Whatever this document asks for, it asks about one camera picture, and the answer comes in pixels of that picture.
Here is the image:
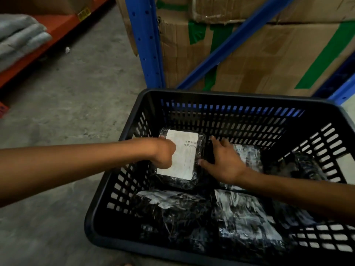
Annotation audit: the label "person's left forearm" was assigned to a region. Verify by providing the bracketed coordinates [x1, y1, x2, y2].
[0, 138, 152, 209]

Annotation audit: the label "plain cardboard box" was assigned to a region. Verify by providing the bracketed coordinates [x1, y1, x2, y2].
[115, 0, 139, 57]

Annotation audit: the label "orange shelf board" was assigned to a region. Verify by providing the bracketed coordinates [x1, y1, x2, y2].
[0, 0, 112, 89]

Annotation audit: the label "folded grey cloths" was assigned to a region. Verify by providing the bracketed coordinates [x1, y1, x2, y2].
[0, 14, 53, 73]

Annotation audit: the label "black packet white label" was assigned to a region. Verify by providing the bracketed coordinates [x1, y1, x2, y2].
[155, 127, 207, 190]

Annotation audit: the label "yellow shelf label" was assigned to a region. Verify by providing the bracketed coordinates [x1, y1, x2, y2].
[77, 7, 92, 22]

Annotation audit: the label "cardboard box on orange shelf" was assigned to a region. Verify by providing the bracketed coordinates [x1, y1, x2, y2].
[0, 0, 94, 16]

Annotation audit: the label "person's right hand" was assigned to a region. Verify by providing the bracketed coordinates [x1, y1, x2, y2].
[197, 136, 248, 186]

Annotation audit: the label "black plastic crate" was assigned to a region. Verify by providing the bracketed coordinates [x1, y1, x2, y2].
[84, 88, 355, 266]

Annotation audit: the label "blue shelf beam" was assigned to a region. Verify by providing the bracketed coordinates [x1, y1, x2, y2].
[313, 52, 355, 106]

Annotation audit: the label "large cardboard box green tape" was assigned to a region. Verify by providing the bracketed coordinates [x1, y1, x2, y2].
[158, 19, 355, 98]

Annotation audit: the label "brown taped cardboard box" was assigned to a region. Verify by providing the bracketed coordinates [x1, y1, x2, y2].
[191, 0, 355, 25]

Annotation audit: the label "person's left hand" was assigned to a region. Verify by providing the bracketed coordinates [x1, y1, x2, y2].
[148, 136, 177, 169]

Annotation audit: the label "blue shelf upright post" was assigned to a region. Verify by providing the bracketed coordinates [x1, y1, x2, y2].
[124, 0, 166, 89]

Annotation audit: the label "blue diagonal shelf brace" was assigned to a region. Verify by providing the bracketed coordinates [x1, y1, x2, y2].
[176, 0, 298, 91]

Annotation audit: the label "person's right forearm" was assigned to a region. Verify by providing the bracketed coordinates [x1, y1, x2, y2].
[238, 169, 355, 225]

